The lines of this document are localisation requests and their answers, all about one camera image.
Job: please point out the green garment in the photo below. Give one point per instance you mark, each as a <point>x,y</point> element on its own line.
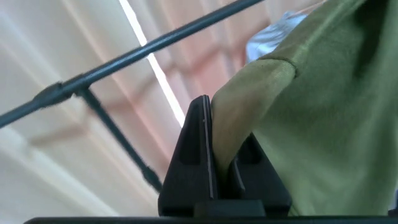
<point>326,124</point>

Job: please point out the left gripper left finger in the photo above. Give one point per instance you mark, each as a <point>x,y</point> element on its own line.
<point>186,180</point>

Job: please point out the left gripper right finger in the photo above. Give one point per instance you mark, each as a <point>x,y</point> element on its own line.
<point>264,186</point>

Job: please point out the black clothes rack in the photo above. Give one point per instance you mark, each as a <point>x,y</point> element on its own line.
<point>93,74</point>

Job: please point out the pale grey shorts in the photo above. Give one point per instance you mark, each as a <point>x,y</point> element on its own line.
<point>267,37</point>

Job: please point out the pink clothes hanger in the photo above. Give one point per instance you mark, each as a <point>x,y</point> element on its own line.
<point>311,7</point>

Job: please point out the beige curtain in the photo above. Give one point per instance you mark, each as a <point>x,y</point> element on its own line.
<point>62,161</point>

